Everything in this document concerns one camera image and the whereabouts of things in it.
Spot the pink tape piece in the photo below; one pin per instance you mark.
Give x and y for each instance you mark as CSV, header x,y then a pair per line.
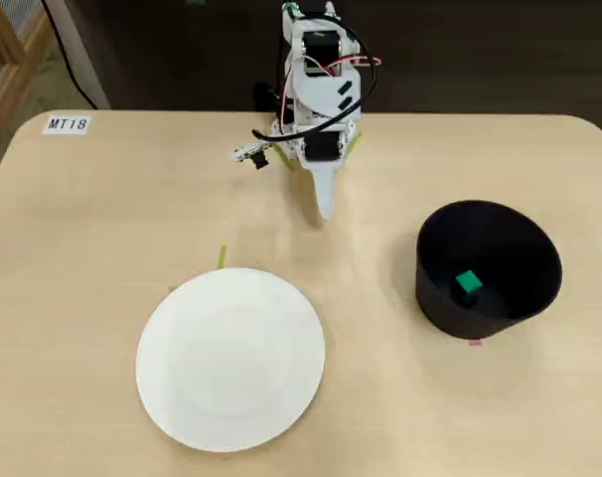
x,y
475,342

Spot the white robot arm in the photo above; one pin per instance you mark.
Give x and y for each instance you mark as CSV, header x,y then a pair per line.
x,y
321,89

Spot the white MT18 label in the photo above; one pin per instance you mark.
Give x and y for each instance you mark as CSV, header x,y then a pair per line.
x,y
66,123

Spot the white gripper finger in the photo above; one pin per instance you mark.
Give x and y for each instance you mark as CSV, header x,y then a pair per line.
x,y
327,191

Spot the white paper plate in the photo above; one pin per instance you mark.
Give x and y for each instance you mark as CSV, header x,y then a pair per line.
x,y
231,353

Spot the white post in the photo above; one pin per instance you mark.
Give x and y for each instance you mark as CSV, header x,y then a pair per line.
x,y
81,54

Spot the black bin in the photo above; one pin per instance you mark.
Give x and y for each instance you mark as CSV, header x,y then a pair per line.
x,y
480,228

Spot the white wrist camera board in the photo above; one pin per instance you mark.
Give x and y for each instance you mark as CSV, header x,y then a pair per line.
x,y
256,158

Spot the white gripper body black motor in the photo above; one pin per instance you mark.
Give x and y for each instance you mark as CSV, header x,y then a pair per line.
x,y
324,147

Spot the wooden mesh cabinet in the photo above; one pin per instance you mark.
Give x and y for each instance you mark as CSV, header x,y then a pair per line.
x,y
18,45

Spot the green tape strip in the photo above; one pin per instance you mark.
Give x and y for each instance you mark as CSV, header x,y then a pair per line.
x,y
222,256
354,143
285,158

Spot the green cube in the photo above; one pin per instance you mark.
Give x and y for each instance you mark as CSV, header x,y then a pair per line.
x,y
469,280

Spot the white perforated base plate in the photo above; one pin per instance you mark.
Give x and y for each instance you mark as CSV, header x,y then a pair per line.
x,y
288,134

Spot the black table clamp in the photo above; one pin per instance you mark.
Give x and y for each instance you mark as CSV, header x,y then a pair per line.
x,y
265,97

